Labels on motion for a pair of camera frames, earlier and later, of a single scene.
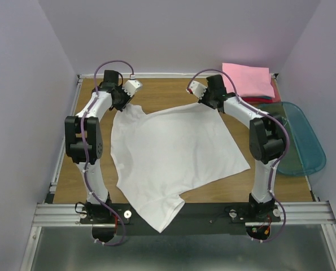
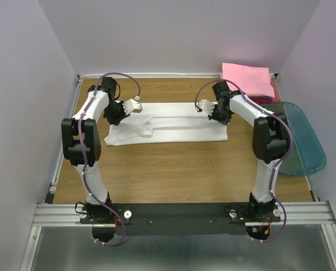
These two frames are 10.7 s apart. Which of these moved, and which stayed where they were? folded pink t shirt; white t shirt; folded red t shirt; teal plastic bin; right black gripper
Moved: white t shirt; right black gripper
Stayed: folded pink t shirt; folded red t shirt; teal plastic bin
